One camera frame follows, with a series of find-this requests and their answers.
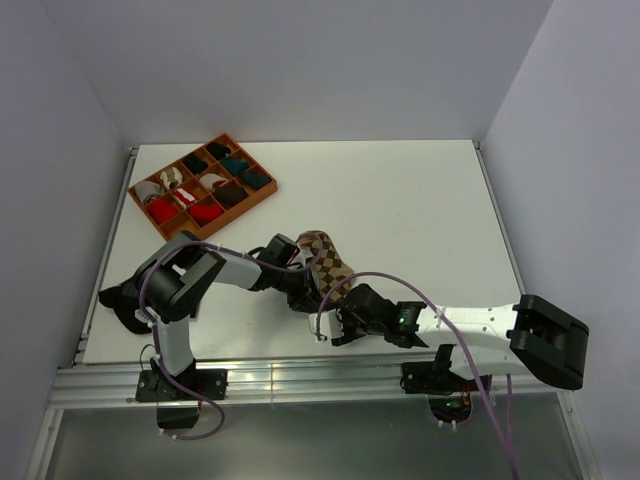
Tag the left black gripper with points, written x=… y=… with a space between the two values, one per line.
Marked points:
x=306 y=299

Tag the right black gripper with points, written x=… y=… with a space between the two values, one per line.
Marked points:
x=348 y=335

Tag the beige argyle sock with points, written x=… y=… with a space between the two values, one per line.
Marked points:
x=330 y=269

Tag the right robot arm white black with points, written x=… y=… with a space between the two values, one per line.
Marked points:
x=471 y=345

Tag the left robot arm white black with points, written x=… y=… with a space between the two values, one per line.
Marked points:
x=174 y=280

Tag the dark green rolled sock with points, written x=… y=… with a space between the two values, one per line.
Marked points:
x=255 y=180

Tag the orange divided sock tray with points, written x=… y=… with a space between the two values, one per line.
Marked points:
x=204 y=190

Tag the white red rolled sock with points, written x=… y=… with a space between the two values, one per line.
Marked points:
x=211 y=181

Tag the teal rolled sock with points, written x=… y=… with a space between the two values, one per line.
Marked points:
x=234 y=166

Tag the red white striped sock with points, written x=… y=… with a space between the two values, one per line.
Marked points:
x=184 y=198

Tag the black rolled sock middle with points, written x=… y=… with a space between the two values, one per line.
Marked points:
x=194 y=164

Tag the black rolled sock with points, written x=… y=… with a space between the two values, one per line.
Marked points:
x=218 y=150
x=194 y=164

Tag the black rolled sock far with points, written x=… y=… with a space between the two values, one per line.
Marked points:
x=218 y=150

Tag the beige brown rolled sock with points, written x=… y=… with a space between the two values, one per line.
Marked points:
x=171 y=177

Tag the black blue patterned sock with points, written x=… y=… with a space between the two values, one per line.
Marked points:
x=136 y=306

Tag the grey rolled sock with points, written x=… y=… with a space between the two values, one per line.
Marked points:
x=148 y=191

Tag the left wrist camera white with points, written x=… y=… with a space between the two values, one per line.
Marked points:
x=303 y=258

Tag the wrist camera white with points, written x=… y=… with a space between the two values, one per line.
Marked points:
x=303 y=258
x=326 y=327

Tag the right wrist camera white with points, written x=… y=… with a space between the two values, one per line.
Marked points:
x=326 y=327

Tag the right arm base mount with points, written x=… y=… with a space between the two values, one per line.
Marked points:
x=449 y=395

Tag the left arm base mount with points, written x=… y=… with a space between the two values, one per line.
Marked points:
x=179 y=400

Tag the aluminium rail frame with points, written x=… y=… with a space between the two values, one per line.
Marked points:
x=295 y=410

